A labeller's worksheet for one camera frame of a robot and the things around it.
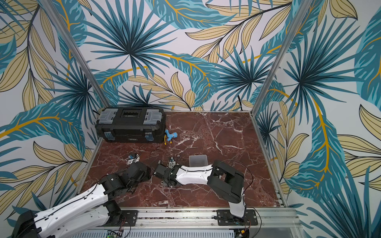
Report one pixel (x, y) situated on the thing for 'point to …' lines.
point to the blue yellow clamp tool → (169, 136)
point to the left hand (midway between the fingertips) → (146, 172)
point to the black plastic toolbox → (132, 125)
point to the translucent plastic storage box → (197, 160)
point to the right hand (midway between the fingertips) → (169, 179)
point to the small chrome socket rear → (178, 155)
